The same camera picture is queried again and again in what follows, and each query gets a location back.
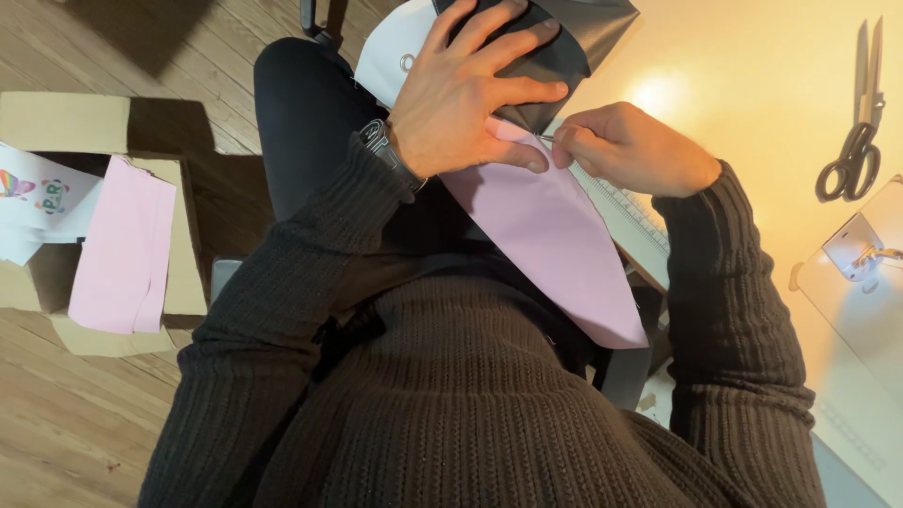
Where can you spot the person's right hand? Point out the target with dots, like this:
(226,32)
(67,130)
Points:
(635,152)

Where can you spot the pink fabric piece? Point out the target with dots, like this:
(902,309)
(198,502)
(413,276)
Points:
(550,233)

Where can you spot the white fabric with metal eyelet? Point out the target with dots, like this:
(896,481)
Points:
(384,53)

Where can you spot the white ruler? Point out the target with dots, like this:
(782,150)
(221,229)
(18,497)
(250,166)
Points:
(628,219)

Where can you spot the person's left hand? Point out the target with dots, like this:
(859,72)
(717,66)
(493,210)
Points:
(444,106)

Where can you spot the black trousers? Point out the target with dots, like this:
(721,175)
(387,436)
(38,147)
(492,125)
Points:
(303,127)

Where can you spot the black fabric piece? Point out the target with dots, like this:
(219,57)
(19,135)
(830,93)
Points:
(564,42)

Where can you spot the white sewing machine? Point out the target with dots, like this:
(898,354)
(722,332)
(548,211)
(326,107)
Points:
(861,303)

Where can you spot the folded pink fabric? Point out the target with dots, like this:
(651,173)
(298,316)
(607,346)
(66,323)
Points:
(120,247)

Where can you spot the black wristwatch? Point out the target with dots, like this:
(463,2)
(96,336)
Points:
(384,148)

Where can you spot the dark knit sweater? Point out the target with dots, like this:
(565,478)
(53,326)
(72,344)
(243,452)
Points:
(465,402)

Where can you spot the white fabric with colourful print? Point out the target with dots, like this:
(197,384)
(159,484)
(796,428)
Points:
(42,226)

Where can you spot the cardboard box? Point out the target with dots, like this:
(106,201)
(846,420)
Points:
(187,233)

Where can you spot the grey chair seat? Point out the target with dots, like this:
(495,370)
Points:
(224,279)

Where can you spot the black chair base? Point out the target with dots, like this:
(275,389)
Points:
(319,21)

